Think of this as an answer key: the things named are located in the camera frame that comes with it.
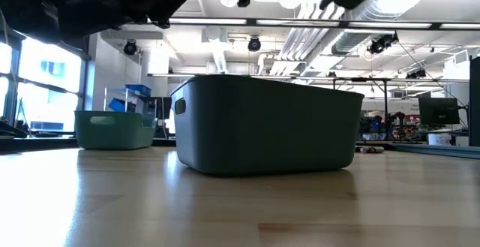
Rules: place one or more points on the blue plastic bin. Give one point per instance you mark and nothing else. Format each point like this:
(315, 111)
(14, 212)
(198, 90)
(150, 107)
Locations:
(270, 127)

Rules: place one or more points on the silver Energizer battery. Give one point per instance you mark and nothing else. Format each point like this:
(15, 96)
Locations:
(363, 149)

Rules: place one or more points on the green plastic bin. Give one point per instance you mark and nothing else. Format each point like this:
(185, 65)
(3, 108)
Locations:
(112, 132)

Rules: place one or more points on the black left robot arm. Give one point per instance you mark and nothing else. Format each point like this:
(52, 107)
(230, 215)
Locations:
(75, 3)

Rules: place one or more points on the black computer monitor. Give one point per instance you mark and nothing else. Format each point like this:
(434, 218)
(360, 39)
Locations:
(164, 108)
(438, 111)

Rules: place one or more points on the white shelf rack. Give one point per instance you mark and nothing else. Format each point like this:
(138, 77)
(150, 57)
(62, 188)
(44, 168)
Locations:
(144, 102)

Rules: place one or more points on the blue storage crate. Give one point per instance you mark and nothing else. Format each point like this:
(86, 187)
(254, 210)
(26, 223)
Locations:
(138, 89)
(120, 105)

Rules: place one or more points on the black beam with light strips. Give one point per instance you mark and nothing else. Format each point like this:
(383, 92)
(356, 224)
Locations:
(300, 22)

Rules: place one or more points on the black angled stand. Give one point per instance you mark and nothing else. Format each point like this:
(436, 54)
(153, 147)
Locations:
(13, 130)

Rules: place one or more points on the dark partition panel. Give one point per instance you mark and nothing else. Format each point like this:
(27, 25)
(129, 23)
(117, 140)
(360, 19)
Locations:
(475, 100)

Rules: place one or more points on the round black camera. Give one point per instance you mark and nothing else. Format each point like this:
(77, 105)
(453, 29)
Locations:
(130, 47)
(254, 44)

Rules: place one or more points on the black camera cluster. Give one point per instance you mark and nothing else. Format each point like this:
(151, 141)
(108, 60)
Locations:
(382, 43)
(416, 74)

